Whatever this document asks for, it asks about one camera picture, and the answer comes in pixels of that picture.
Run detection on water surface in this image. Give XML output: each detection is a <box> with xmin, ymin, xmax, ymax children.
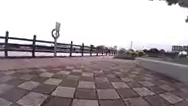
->
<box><xmin>0</xmin><ymin>41</ymin><xmax>98</xmax><ymax>70</ymax></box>

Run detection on low building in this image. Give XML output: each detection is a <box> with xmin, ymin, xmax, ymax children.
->
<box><xmin>170</xmin><ymin>43</ymin><xmax>188</xmax><ymax>55</ymax></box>

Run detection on red and grey paved path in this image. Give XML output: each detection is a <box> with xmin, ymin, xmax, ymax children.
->
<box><xmin>0</xmin><ymin>44</ymin><xmax>188</xmax><ymax>106</ymax></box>

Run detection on low grey concrete wall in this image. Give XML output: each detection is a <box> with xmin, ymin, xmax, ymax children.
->
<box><xmin>132</xmin><ymin>56</ymin><xmax>188</xmax><ymax>87</ymax></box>

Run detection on dark wooden rail fence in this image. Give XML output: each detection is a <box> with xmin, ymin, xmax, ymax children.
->
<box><xmin>0</xmin><ymin>29</ymin><xmax>119</xmax><ymax>71</ymax></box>

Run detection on signpost with round sign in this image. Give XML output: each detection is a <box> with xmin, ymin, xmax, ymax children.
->
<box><xmin>48</xmin><ymin>21</ymin><xmax>62</xmax><ymax>58</ymax></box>

